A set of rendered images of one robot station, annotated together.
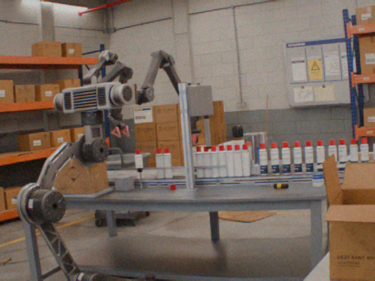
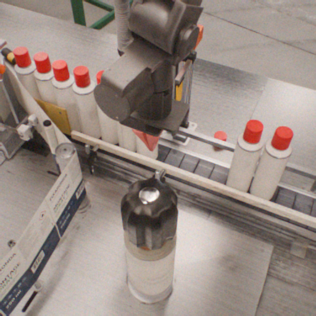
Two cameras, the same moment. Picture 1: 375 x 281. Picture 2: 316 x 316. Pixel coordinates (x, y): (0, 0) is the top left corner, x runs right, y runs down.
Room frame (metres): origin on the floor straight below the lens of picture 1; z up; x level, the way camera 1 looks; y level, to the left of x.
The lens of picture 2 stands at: (3.80, 0.00, 1.62)
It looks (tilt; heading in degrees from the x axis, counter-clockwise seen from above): 51 degrees down; 184
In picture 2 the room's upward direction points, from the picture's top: straight up
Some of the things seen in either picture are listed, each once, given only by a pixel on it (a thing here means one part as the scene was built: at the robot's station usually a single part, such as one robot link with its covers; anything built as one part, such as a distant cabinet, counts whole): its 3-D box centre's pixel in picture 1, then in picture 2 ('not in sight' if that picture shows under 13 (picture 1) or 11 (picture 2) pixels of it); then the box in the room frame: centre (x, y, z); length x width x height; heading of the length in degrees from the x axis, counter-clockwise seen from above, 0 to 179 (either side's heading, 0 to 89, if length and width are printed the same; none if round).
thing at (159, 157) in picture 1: (159, 163); (271, 165); (3.30, 0.20, 0.98); 0.05 x 0.05 x 0.20
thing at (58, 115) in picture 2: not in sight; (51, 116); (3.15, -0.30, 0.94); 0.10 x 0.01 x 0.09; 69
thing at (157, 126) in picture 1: (182, 151); not in sight; (7.24, 0.10, 0.70); 1.20 x 0.82 x 1.39; 64
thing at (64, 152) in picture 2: not in sight; (73, 178); (3.36, -0.20, 0.97); 0.05 x 0.05 x 0.19
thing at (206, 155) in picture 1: (207, 161); (127, 117); (3.19, -0.11, 0.98); 0.05 x 0.05 x 0.20
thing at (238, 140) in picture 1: (238, 144); not in sight; (3.73, -0.38, 1.04); 0.09 x 0.09 x 0.29
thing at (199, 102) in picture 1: (197, 100); not in sight; (3.11, -0.08, 1.38); 0.17 x 0.10 x 0.19; 124
